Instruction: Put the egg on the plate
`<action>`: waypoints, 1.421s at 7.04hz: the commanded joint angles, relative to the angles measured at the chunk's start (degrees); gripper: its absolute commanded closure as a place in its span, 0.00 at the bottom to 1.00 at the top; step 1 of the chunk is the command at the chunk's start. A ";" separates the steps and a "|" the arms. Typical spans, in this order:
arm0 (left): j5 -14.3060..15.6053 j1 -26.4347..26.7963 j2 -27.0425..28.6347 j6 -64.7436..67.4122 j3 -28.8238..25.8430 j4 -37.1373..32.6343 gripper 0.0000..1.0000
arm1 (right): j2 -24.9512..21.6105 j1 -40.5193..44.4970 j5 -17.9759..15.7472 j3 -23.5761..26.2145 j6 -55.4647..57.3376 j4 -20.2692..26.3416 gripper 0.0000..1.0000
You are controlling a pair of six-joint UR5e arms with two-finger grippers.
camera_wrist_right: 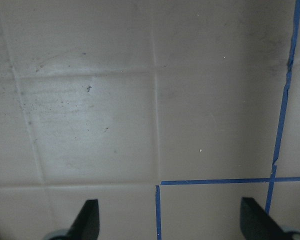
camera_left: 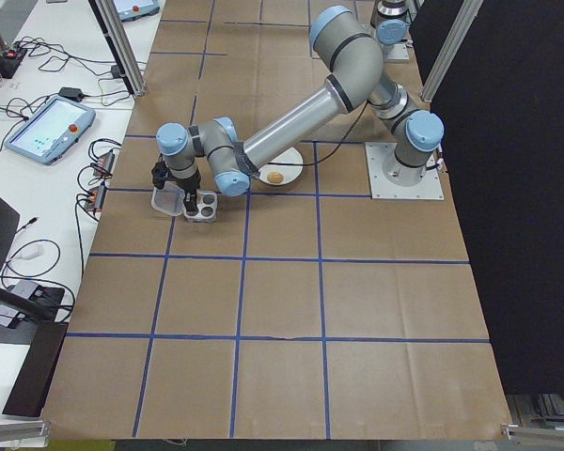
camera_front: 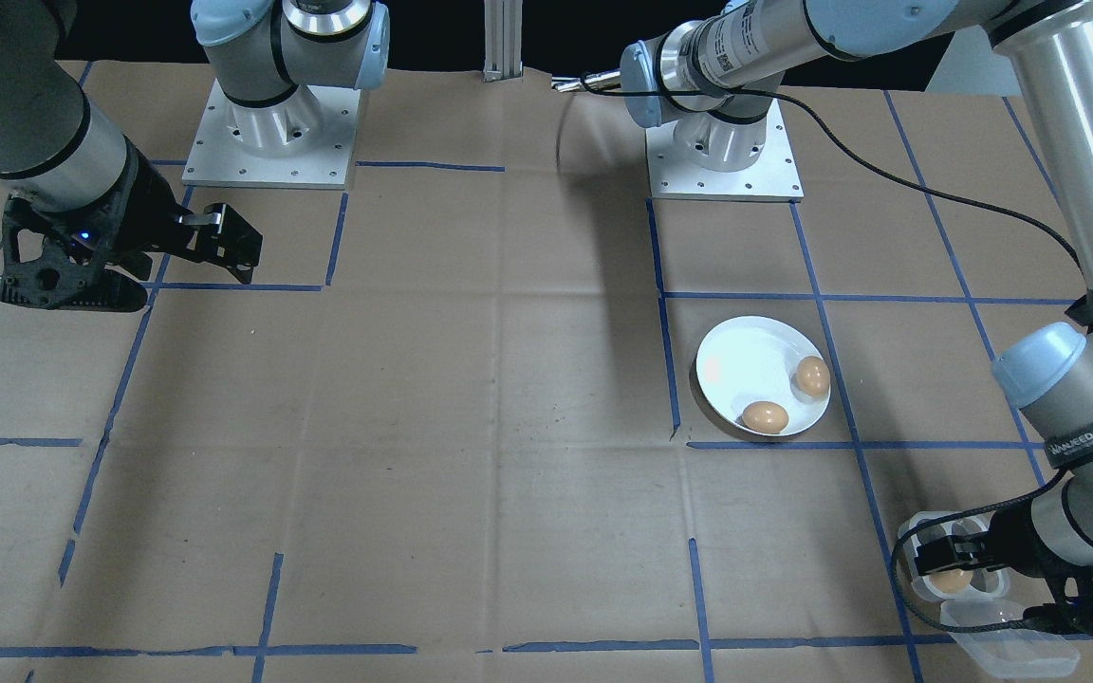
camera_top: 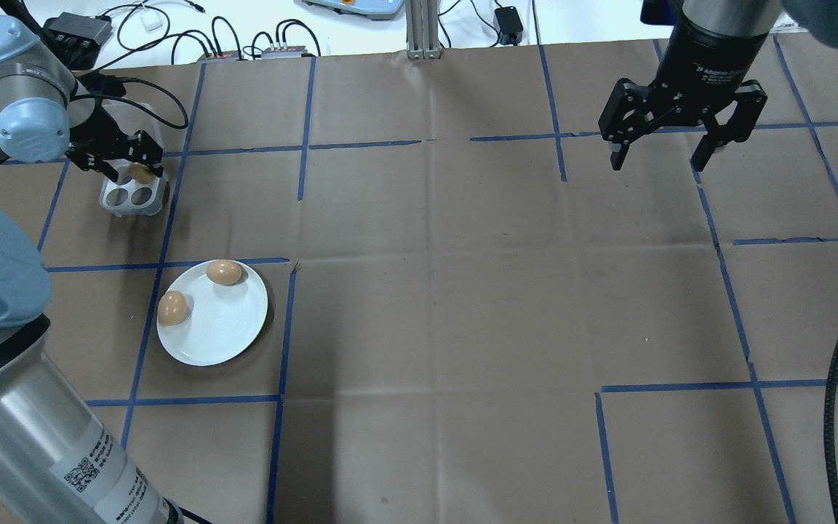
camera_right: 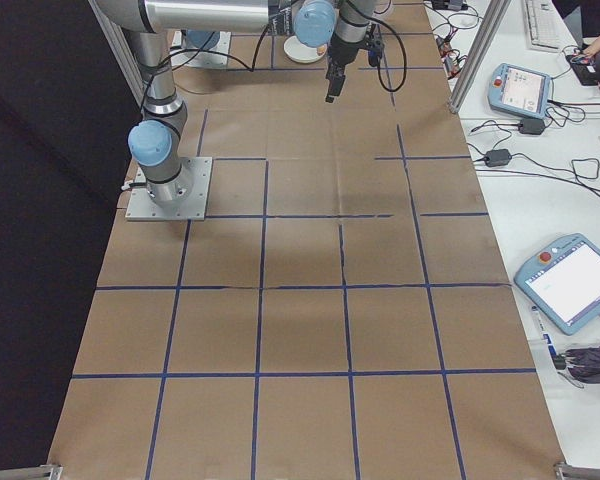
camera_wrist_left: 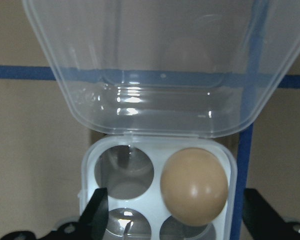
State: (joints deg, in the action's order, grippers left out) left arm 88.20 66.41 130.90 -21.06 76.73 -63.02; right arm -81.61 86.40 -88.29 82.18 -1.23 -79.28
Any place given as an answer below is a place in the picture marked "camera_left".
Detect clear plastic egg box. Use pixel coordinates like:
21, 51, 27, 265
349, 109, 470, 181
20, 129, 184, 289
150, 185, 218, 224

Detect black orange adapter box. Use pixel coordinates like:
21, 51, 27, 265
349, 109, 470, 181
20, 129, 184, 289
91, 148, 118, 179
85, 185, 108, 213

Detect white bowl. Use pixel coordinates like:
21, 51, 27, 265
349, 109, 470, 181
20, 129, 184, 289
257, 146, 306, 187

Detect white side table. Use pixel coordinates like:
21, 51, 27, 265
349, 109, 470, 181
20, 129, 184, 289
0, 0, 166, 441

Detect blue robot teach pendant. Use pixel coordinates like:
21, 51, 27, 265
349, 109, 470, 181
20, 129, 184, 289
3, 93, 98, 166
114, 0, 165, 23

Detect white charger adapter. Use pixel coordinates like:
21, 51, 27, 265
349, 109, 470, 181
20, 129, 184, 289
9, 242, 46, 262

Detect grey usb hub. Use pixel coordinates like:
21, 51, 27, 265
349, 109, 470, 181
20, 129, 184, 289
8, 280, 46, 302
0, 303, 28, 330

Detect black monitor support bar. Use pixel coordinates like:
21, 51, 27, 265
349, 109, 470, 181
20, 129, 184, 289
0, 279, 46, 325

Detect black power strip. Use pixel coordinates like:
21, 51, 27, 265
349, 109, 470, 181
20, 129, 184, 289
0, 44, 29, 80

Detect grey monitor stand base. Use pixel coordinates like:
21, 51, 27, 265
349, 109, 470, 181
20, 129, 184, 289
0, 284, 67, 347

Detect black flat panel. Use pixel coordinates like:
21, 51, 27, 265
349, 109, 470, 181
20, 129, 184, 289
2, 321, 70, 418

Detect dark metal bars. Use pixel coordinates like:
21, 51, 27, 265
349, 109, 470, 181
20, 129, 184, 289
510, 394, 564, 427

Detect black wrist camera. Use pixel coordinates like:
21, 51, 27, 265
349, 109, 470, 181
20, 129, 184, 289
150, 161, 170, 191

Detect black adapter box cable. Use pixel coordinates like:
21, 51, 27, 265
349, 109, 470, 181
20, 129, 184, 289
76, 137, 123, 222

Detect aluminium side frame post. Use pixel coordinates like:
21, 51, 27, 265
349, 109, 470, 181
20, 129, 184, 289
87, 0, 148, 99

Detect black charger cable loop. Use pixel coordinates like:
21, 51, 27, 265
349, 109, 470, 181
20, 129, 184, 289
0, 238, 86, 325

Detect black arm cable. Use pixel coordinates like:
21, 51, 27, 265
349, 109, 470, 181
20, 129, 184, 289
262, 102, 372, 167

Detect black power strip cable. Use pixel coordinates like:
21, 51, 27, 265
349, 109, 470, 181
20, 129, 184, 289
13, 39, 123, 79

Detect white square base plate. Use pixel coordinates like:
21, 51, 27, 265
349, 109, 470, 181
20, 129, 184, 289
365, 142, 446, 201
380, 43, 411, 62

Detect aluminium profile rail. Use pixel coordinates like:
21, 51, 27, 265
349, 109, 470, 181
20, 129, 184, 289
500, 422, 564, 445
0, 419, 54, 448

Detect aluminium upright frame bar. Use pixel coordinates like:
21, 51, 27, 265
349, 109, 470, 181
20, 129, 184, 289
420, 0, 484, 102

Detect black frame cover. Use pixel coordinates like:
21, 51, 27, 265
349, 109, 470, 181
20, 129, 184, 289
409, 0, 564, 397

